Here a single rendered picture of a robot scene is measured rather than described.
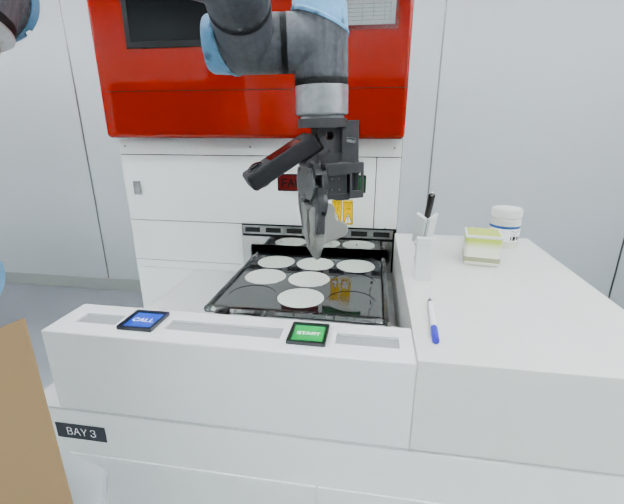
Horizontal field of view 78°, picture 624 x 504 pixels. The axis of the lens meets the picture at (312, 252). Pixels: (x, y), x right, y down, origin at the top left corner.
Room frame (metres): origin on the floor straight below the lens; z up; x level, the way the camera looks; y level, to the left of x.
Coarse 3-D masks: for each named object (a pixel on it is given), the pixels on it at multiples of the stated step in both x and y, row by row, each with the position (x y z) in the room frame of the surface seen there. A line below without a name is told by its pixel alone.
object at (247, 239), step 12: (252, 240) 1.09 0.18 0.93; (264, 240) 1.09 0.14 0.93; (276, 240) 1.08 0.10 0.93; (288, 240) 1.07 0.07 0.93; (300, 240) 1.07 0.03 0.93; (336, 240) 1.05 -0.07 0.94; (348, 240) 1.05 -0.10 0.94; (360, 240) 1.04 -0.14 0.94; (372, 240) 1.04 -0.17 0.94; (384, 240) 1.04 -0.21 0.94; (252, 252) 1.11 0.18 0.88
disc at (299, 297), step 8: (296, 288) 0.80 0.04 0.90; (304, 288) 0.80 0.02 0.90; (280, 296) 0.76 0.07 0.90; (288, 296) 0.76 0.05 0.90; (296, 296) 0.76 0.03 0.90; (304, 296) 0.76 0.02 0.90; (312, 296) 0.76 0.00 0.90; (320, 296) 0.76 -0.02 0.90; (288, 304) 0.72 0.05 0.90; (296, 304) 0.72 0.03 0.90; (304, 304) 0.72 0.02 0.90; (312, 304) 0.72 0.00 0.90
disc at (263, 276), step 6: (258, 270) 0.92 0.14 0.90; (264, 270) 0.92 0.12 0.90; (270, 270) 0.92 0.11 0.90; (276, 270) 0.92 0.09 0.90; (246, 276) 0.87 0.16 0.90; (252, 276) 0.87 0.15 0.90; (258, 276) 0.87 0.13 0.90; (264, 276) 0.87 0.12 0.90; (270, 276) 0.87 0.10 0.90; (276, 276) 0.87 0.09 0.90; (282, 276) 0.87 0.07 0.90; (252, 282) 0.84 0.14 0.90; (258, 282) 0.84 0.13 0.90; (264, 282) 0.84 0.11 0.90; (270, 282) 0.84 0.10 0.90; (276, 282) 0.84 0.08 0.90
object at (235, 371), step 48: (48, 336) 0.51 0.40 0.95; (96, 336) 0.49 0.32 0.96; (144, 336) 0.49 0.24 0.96; (192, 336) 0.49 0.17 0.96; (240, 336) 0.49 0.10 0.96; (336, 336) 0.50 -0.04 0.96; (384, 336) 0.49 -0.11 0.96; (96, 384) 0.50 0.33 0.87; (144, 384) 0.48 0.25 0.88; (192, 384) 0.47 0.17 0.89; (240, 384) 0.46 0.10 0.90; (288, 384) 0.45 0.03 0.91; (336, 384) 0.44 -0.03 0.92; (384, 384) 0.43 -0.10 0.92; (288, 432) 0.45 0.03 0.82; (336, 432) 0.44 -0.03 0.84; (384, 432) 0.43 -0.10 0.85
